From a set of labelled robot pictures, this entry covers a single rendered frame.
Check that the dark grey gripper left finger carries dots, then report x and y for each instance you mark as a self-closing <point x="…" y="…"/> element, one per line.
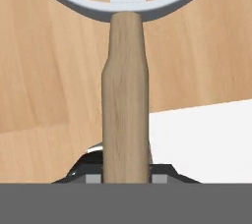
<point x="88" y="167"/>

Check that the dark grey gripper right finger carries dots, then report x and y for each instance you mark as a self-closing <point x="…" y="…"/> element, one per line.
<point x="162" y="172"/>

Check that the white drawer front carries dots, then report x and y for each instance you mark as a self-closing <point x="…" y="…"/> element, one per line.
<point x="203" y="142"/>

